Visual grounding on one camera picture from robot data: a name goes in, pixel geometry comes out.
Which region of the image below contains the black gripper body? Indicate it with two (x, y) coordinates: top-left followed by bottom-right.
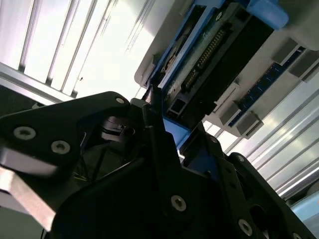
(51, 159), (234, 239)

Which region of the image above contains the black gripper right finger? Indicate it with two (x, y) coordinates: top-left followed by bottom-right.
(196, 122), (319, 239)

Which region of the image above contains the hard disk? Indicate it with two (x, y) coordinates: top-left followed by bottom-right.
(146, 0), (290, 180)

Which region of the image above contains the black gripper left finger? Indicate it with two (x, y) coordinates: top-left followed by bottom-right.
(0, 86), (197, 217)

